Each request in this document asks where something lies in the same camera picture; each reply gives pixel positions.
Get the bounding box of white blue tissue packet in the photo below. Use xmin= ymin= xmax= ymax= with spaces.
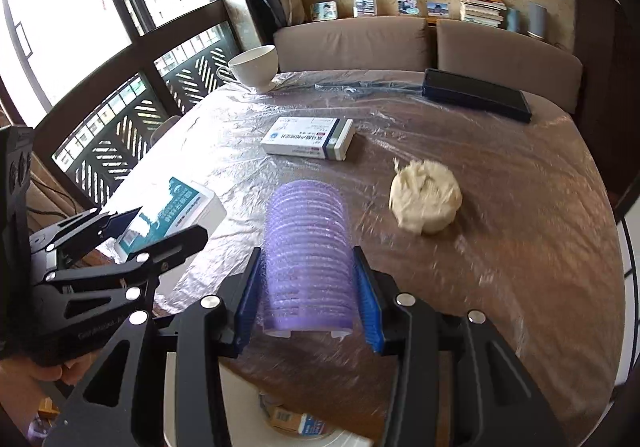
xmin=267 ymin=404 xmax=338 ymax=439

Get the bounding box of person's left hand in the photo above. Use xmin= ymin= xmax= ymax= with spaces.
xmin=0 ymin=352 xmax=96 ymax=433

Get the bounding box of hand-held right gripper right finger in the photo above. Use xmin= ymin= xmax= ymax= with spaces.
xmin=352 ymin=245 xmax=568 ymax=447

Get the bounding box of dark patterned window railing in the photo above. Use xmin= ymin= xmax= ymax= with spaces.
xmin=50 ymin=19 xmax=246 ymax=208

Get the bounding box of white teacup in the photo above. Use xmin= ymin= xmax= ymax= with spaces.
xmin=216 ymin=45 xmax=280 ymax=94

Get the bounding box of white medicine box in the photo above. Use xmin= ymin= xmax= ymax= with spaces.
xmin=260 ymin=116 xmax=356 ymax=162

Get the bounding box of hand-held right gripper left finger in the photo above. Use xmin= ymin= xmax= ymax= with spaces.
xmin=47 ymin=247 xmax=266 ymax=447

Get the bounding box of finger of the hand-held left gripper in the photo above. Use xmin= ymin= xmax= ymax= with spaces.
xmin=30 ymin=207 xmax=144 ymax=263
xmin=45 ymin=226 xmax=209 ymax=293

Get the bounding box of stack of books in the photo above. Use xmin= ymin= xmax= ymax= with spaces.
xmin=457 ymin=0 xmax=508 ymax=26

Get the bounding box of grey chair back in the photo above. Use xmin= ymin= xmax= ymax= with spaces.
xmin=149 ymin=114 xmax=183 ymax=148

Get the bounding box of purple hair roller white clip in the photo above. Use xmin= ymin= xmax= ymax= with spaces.
xmin=262 ymin=179 xmax=355 ymax=335

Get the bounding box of black flat box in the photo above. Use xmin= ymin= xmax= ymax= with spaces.
xmin=421 ymin=68 xmax=532 ymax=124

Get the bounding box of brown sofa back cushion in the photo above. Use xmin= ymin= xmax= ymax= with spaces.
xmin=273 ymin=17 xmax=432 ymax=75
xmin=436 ymin=19 xmax=585 ymax=112

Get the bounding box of dark wooden cabinet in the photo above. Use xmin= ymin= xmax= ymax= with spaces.
xmin=572 ymin=0 xmax=631 ymax=208

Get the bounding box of grey cylinder speaker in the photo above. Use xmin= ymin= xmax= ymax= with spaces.
xmin=526 ymin=2 xmax=548 ymax=38

